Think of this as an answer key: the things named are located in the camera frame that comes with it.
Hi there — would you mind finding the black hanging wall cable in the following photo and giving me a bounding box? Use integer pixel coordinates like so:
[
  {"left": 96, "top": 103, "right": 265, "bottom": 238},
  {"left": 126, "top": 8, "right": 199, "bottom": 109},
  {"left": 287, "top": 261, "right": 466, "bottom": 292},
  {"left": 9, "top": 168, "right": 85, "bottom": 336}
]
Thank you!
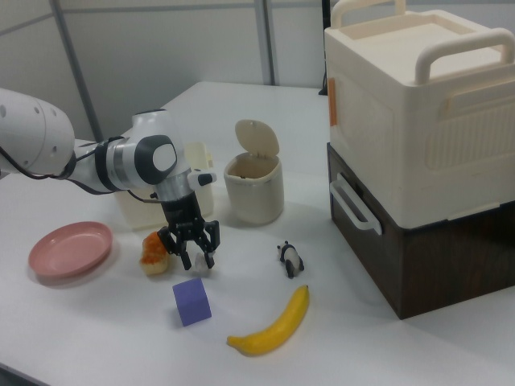
[{"left": 319, "top": 0, "right": 330, "bottom": 97}]

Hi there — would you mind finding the purple cube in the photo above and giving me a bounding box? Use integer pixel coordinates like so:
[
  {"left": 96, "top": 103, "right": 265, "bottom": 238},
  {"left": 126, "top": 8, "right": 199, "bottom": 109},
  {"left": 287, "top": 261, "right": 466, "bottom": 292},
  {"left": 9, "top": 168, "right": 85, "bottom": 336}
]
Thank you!
[{"left": 172, "top": 277, "right": 213, "bottom": 328}]

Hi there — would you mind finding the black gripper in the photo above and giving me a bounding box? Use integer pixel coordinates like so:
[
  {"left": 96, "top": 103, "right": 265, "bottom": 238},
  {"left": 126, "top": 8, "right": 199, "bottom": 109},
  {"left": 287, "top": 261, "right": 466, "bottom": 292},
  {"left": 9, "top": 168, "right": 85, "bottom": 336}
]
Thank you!
[{"left": 157, "top": 194, "right": 222, "bottom": 272}]

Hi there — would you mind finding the cream flip-lid trash can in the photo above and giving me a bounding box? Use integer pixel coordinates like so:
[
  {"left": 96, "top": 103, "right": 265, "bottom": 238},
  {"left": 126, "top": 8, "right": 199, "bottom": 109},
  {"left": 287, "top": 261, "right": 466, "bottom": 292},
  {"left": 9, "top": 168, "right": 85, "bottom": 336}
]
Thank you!
[{"left": 222, "top": 118, "right": 286, "bottom": 224}]

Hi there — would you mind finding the pink plastic plate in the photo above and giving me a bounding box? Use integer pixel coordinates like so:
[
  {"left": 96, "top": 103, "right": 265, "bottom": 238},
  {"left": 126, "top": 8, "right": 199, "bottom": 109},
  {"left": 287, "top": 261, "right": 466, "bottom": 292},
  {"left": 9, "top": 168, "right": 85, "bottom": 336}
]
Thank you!
[{"left": 27, "top": 220, "right": 115, "bottom": 281}]

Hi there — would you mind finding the yellow toy banana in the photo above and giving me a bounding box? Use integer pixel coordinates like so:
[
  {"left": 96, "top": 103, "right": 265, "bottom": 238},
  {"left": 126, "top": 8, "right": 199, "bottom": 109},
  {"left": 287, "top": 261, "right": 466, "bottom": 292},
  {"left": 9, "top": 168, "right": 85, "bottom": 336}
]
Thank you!
[{"left": 225, "top": 284, "right": 311, "bottom": 357}]

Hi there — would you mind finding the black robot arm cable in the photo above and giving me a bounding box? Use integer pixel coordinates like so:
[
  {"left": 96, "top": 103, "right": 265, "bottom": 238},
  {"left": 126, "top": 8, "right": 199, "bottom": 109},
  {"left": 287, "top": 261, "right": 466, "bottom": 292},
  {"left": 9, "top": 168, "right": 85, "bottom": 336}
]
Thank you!
[{"left": 0, "top": 138, "right": 163, "bottom": 204}]

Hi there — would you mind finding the cream storage box with handles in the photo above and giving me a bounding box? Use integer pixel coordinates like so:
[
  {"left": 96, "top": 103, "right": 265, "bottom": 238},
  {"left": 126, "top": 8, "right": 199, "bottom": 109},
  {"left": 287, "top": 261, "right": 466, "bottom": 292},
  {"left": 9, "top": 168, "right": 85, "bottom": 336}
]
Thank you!
[{"left": 323, "top": 0, "right": 515, "bottom": 221}]

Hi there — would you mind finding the small panda figurine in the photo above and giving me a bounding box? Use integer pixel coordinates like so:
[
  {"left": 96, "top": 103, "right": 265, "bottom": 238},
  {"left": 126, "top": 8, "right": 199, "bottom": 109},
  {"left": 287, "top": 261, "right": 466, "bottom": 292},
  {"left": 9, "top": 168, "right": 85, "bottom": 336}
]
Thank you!
[{"left": 275, "top": 240, "right": 306, "bottom": 280}]

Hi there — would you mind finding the dark brown drawer box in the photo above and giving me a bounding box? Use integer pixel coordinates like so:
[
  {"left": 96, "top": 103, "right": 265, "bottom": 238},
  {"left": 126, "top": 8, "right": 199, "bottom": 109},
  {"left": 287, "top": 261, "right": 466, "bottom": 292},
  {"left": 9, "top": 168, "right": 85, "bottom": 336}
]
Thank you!
[{"left": 326, "top": 142, "right": 515, "bottom": 321}]

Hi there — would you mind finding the white square plastic box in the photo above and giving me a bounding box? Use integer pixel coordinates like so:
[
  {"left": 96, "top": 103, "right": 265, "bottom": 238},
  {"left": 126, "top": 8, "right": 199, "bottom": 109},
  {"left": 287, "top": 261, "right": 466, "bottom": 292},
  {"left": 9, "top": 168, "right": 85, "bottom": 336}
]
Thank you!
[{"left": 113, "top": 140, "right": 215, "bottom": 231}]

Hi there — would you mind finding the toy bread with orange topping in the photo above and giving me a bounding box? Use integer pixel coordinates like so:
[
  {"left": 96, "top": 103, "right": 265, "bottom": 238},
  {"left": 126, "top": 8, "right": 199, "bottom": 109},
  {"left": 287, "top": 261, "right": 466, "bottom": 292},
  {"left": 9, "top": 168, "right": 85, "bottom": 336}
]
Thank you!
[{"left": 138, "top": 230, "right": 173, "bottom": 277}]

